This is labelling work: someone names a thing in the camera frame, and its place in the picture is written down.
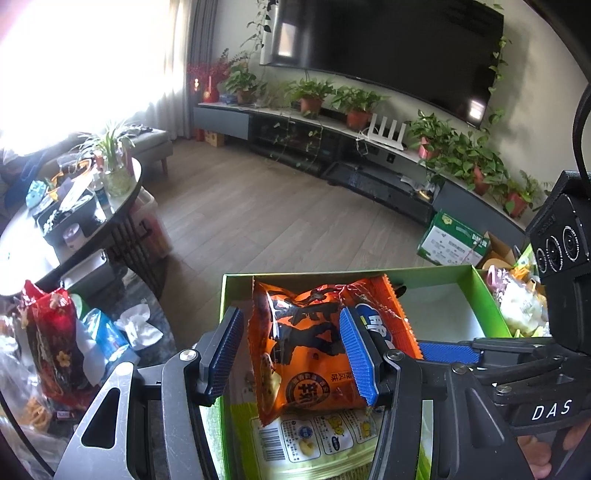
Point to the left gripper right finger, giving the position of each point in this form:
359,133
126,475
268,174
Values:
375,374

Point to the filled green tray box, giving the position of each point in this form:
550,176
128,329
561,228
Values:
515,286

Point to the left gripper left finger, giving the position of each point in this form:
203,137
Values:
217,350

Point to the empty green tray box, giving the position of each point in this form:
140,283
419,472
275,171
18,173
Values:
442,304

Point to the red gift bag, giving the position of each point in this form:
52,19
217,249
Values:
50,322

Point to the green white carton box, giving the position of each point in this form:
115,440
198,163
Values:
449,242

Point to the large wall television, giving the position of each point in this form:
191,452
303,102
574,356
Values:
443,53

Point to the orange snack bag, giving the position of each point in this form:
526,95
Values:
299,361

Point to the green snack bag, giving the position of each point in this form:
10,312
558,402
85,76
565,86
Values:
319,445

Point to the person's right hand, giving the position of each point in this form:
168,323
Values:
539,453

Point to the dark oval coffee table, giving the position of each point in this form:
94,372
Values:
29,252

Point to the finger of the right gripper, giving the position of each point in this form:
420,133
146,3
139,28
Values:
449,353

